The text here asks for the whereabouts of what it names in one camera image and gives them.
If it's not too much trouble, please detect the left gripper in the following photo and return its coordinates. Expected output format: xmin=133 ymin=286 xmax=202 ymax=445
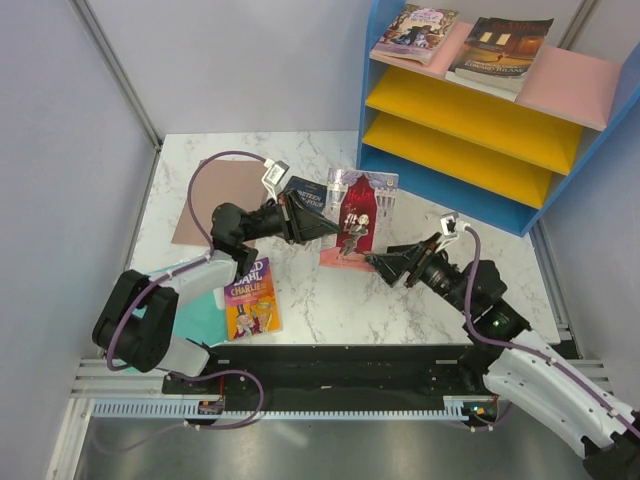
xmin=241 ymin=188 xmax=341 ymax=245

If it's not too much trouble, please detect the Nineteen Eighty-Four book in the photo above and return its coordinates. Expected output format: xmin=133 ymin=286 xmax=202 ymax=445
xmin=285 ymin=176 xmax=327 ymax=214

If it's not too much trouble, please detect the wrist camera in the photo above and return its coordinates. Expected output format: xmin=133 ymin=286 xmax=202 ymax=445
xmin=436 ymin=212 xmax=470 ymax=253
xmin=261 ymin=158 xmax=289 ymax=200

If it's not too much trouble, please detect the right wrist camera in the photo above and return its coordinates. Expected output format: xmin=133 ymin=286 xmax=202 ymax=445
xmin=436 ymin=212 xmax=470 ymax=253

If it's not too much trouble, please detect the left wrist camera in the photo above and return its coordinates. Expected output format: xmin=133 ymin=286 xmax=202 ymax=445
xmin=261 ymin=158 xmax=289 ymax=200

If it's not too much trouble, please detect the Roald Dahl Charlie book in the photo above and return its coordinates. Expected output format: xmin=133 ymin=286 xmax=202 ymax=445
xmin=224 ymin=257 xmax=282 ymax=341

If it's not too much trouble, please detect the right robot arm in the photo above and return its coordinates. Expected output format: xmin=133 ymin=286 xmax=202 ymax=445
xmin=365 ymin=235 xmax=639 ymax=479

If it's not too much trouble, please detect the Edward Tulane book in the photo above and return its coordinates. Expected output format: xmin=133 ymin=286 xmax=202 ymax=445
xmin=449 ymin=17 xmax=554 ymax=80

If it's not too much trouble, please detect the white cable duct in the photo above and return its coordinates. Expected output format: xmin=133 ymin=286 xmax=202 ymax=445
xmin=92 ymin=397 xmax=477 ymax=420

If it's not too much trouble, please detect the purple illustrated book on shelf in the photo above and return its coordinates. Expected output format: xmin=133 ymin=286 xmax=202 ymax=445
xmin=372 ymin=4 xmax=459 ymax=65

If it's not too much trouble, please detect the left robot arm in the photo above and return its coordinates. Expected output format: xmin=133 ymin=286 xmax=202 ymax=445
xmin=92 ymin=191 xmax=340 ymax=393

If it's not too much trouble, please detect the A Tale of Two Cities book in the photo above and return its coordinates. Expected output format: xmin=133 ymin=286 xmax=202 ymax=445
xmin=445 ymin=71 xmax=518 ymax=102

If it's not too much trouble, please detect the teal plastic file folder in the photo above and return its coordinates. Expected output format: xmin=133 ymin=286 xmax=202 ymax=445
xmin=107 ymin=253 xmax=236 ymax=378

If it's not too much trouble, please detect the blue shelf unit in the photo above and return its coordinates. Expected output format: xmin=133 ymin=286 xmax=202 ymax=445
xmin=357 ymin=1 xmax=639 ymax=236

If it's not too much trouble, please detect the pink red Shakespeare story book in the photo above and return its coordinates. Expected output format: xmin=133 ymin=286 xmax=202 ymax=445
xmin=319 ymin=168 xmax=399 ymax=272

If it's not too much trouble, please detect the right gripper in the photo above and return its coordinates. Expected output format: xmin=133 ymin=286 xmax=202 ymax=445
xmin=364 ymin=232 xmax=474 ymax=315

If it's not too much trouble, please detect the aluminium frame rail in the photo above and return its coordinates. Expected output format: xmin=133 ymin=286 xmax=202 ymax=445
xmin=69 ymin=0 xmax=163 ymax=152

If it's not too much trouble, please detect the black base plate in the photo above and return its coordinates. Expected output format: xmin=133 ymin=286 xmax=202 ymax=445
xmin=162 ymin=344 xmax=488 ymax=412

